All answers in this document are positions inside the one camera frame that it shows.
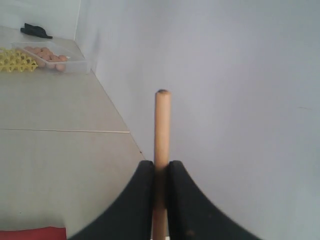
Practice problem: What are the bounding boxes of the yellow egg tray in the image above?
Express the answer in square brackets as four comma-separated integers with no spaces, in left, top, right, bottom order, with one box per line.
[0,47,38,73]

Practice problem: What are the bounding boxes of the red table cloth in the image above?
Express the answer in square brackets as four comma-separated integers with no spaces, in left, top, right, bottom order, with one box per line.
[0,226,67,240]

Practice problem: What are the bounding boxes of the clear plastic egg box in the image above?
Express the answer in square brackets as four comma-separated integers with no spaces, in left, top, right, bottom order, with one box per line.
[11,41,90,74]

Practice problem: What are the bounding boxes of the black cloth on floor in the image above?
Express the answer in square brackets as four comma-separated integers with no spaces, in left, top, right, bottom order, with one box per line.
[20,23,53,39]

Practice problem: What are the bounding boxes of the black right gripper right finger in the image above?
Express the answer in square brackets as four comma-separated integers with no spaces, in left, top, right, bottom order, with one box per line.
[167,160,258,240]

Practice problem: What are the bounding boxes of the wooden chopstick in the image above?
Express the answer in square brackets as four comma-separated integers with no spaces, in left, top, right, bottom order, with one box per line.
[152,89,171,240]

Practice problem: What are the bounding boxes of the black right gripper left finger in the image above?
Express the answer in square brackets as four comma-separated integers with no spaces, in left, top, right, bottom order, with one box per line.
[70,160,155,240]

